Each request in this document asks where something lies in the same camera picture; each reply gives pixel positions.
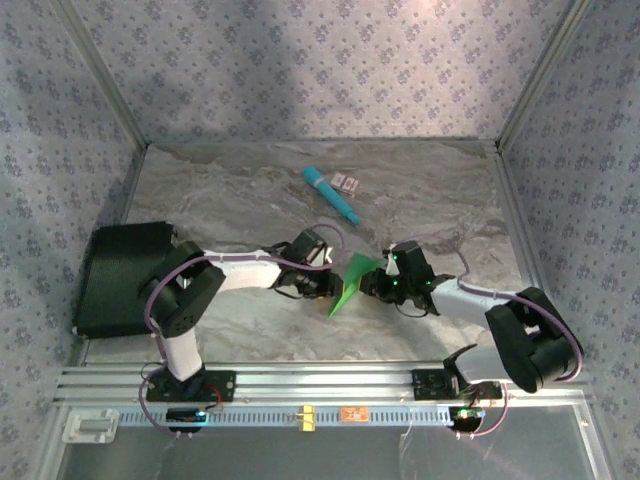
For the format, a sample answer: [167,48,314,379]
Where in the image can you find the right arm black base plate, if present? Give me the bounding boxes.
[412,368,504,401]

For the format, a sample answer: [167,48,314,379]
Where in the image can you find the clear acrylic panel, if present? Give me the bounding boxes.
[57,399,614,480]

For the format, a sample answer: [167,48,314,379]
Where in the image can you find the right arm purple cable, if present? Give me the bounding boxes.
[409,233,585,441]

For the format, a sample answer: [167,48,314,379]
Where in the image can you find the red black wire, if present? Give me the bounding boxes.
[202,383,225,414]

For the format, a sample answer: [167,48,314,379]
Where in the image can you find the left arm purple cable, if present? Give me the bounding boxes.
[138,223,349,441]

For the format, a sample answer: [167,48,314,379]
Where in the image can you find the aluminium side rail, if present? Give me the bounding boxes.
[74,144,149,366]
[492,147,569,364]

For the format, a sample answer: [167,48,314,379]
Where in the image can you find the teal marker pen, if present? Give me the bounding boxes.
[302,166,361,226]

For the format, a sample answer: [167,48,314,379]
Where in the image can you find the black ribbed case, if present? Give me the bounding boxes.
[73,221,177,340]

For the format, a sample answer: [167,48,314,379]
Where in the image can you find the small red white card box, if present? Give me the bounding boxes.
[330,171,362,197]

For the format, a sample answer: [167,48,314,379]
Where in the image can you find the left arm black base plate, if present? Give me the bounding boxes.
[146,369,237,404]

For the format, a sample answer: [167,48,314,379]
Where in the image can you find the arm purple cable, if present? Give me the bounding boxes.
[138,223,349,441]
[409,233,585,441]

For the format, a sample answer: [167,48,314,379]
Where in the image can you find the green square paper sheet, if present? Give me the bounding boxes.
[327,252,382,320]

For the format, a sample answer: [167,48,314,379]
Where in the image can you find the clear acrylic bracket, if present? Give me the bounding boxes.
[62,408,120,445]

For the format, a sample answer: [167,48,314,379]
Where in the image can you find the grey slotted cable duct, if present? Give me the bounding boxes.
[117,404,484,429]

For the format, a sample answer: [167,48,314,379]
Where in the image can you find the aluminium mounting rail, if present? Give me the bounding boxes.
[53,362,595,405]

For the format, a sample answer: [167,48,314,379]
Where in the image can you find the aluminium frame post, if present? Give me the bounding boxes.
[49,0,150,150]
[496,0,595,151]

